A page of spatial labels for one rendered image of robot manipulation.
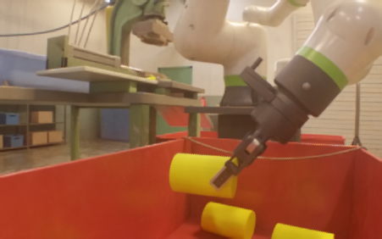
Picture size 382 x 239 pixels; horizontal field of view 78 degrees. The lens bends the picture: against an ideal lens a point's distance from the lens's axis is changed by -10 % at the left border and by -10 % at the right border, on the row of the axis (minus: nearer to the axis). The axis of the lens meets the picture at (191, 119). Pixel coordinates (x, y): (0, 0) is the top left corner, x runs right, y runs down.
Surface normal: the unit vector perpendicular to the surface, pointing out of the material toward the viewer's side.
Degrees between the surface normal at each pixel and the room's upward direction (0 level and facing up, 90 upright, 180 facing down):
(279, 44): 90
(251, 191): 90
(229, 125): 90
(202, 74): 90
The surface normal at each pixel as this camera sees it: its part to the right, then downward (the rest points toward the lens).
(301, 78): -0.53, -0.19
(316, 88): -0.07, 0.24
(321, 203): -0.39, 0.02
